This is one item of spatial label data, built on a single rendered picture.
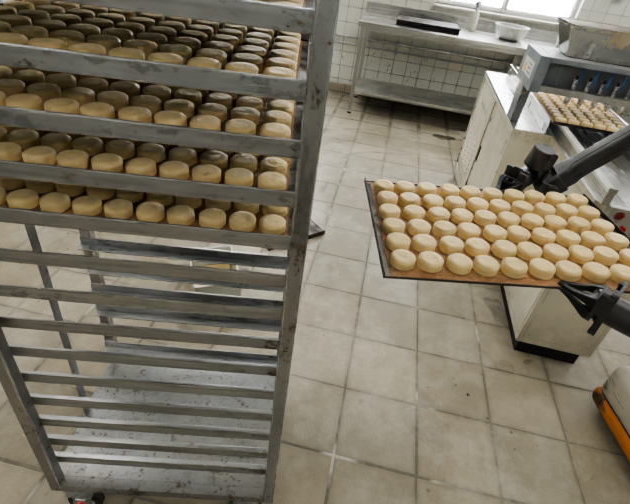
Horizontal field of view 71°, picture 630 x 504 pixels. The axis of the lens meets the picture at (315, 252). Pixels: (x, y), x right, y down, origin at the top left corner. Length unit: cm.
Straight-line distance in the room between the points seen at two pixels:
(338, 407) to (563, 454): 88
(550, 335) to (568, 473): 58
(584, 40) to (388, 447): 194
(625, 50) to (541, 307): 121
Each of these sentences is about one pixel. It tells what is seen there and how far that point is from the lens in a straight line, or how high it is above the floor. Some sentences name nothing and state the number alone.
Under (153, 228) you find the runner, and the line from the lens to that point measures 82.
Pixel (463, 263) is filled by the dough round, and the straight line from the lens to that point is 92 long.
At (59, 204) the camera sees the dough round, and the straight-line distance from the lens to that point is 92.
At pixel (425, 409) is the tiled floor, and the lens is 195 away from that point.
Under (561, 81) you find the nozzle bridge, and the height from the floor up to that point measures 107.
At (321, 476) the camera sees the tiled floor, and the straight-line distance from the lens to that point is 171.
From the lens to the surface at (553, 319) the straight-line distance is 223.
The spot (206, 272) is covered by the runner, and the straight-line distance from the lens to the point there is 86.
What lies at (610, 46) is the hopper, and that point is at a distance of 253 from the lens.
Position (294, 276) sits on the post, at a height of 100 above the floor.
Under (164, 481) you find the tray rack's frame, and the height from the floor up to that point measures 15.
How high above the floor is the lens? 151
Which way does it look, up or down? 36 degrees down
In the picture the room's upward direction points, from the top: 8 degrees clockwise
